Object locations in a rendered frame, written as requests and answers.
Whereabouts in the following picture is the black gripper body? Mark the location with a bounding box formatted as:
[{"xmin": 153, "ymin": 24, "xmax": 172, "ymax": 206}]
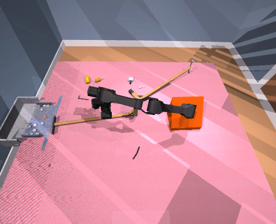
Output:
[{"xmin": 101, "ymin": 103, "xmax": 112, "ymax": 119}]

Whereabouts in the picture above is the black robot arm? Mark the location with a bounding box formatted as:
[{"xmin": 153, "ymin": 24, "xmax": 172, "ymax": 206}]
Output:
[{"xmin": 87, "ymin": 86, "xmax": 197, "ymax": 119}]

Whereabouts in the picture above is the long-handled scraper with dark grey blade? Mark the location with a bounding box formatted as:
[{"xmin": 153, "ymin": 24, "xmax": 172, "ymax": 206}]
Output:
[{"xmin": 51, "ymin": 109, "xmax": 138, "ymax": 135}]

